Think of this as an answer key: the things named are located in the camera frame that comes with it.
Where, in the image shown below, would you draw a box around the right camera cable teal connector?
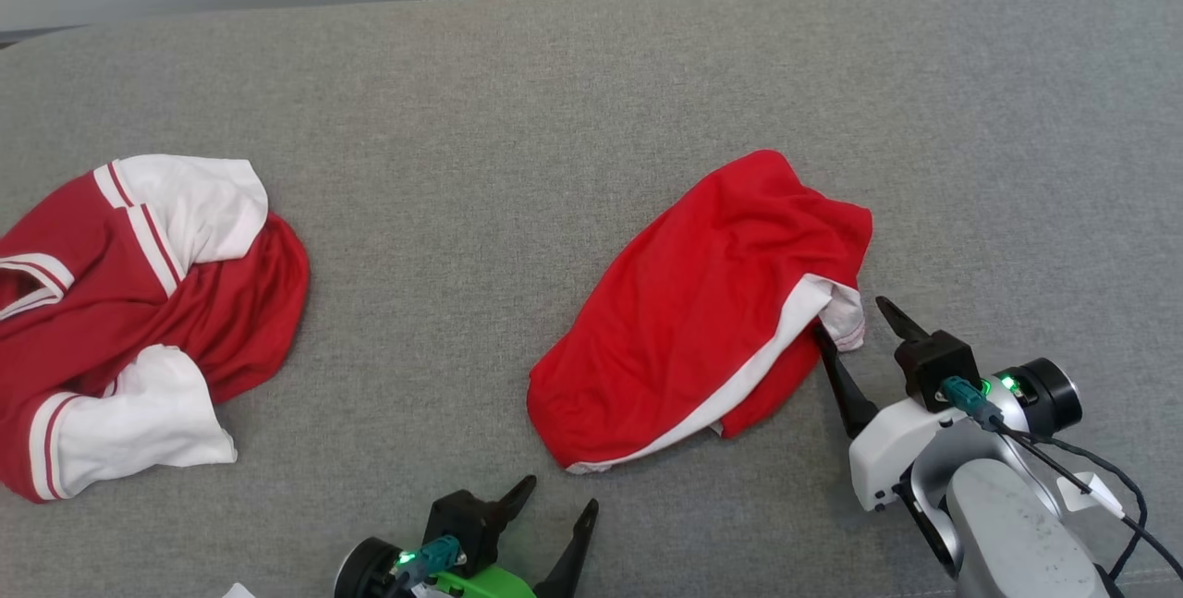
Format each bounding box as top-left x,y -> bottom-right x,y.
940,375 -> 1183,580

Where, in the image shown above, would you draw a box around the red shorts with white stripe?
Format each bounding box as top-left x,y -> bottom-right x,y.
527,149 -> 874,476

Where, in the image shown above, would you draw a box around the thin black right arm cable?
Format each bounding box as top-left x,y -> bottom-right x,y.
1043,434 -> 1150,582

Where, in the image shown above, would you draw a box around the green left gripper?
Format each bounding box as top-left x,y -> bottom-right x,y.
334,474 -> 601,598

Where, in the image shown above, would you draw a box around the camera cable teal connector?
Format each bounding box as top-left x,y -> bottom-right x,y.
940,375 -> 1183,580
393,535 -> 461,586

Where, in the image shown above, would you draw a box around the red jersey with white sleeves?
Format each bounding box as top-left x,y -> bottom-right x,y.
0,154 -> 311,504

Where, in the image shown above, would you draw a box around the grey baseboard strip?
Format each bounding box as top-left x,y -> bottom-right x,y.
0,22 -> 98,50

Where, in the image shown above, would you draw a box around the grey fabric sofa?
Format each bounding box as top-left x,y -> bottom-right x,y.
0,0 -> 1183,598

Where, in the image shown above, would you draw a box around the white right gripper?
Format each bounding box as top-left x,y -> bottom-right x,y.
812,295 -> 1083,513

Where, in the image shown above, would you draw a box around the left camera cable teal connector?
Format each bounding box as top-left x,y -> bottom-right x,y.
393,535 -> 461,586

